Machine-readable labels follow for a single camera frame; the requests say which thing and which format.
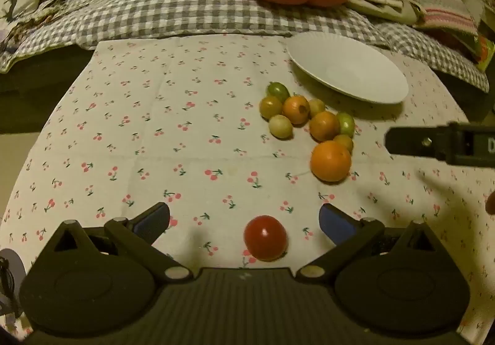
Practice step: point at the yellow-green small tomato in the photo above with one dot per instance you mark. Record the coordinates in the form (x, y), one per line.
(270, 106)
(345, 142)

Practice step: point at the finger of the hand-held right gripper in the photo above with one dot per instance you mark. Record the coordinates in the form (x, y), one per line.
(417, 142)

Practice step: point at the small yellowish tomato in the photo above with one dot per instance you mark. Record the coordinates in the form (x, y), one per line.
(317, 107)

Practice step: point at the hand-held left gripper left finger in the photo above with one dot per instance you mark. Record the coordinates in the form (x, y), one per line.
(152, 223)

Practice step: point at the small brownish orange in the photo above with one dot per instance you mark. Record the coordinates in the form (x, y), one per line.
(296, 110)
(324, 126)

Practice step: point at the cherry print tablecloth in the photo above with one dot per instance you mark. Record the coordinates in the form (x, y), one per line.
(154, 136)

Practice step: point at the striped knit blanket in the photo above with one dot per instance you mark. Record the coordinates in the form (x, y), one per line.
(444, 8)

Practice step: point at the floral print cloth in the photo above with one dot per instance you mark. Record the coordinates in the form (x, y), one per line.
(31, 24)

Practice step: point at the white ribbed plate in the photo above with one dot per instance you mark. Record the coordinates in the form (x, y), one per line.
(348, 66)

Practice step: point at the green cherry tomato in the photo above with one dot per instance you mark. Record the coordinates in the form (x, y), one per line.
(278, 90)
(347, 124)

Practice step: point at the large orange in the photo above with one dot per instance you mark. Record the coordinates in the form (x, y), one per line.
(330, 160)

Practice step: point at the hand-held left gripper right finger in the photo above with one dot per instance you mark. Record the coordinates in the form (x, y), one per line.
(336, 225)

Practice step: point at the pale yellow tomato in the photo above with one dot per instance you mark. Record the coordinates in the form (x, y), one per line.
(280, 126)

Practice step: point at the grey checked blanket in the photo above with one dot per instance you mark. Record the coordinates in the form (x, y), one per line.
(174, 8)

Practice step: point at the red tomato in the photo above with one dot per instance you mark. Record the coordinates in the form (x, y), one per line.
(266, 238)

